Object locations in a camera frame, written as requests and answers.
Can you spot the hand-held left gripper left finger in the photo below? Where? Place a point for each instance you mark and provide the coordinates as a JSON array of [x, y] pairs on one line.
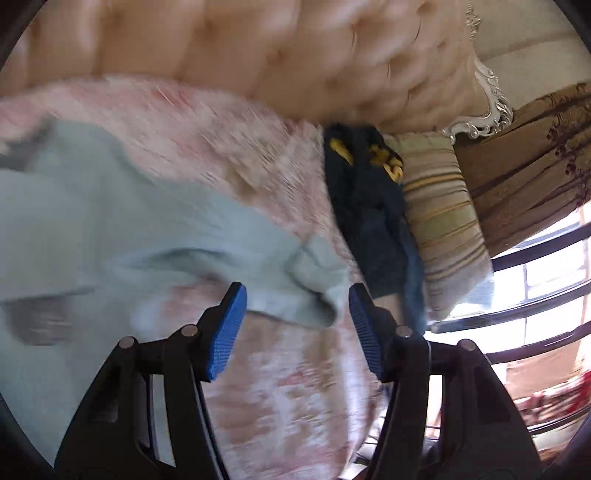
[[226, 332]]

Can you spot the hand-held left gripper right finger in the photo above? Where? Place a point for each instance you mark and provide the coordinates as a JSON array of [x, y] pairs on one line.
[[367, 332]]

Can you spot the mint green garment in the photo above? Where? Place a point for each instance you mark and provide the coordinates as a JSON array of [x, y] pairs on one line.
[[138, 221]]

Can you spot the pink floral blanket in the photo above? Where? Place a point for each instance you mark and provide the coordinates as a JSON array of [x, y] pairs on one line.
[[286, 392]]

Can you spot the navy garment with yellow print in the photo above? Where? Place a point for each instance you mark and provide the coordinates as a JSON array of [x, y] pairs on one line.
[[369, 230]]

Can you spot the striped beige pillow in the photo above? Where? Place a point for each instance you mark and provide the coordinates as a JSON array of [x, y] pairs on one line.
[[443, 221]]

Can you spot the black framed glass door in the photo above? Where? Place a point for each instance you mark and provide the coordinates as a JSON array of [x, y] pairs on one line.
[[531, 255]]

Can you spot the brown patterned curtain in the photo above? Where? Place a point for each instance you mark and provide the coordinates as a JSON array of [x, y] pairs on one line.
[[531, 175]]

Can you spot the beige tufted leather sofa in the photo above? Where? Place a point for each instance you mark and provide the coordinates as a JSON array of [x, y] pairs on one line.
[[277, 46]]

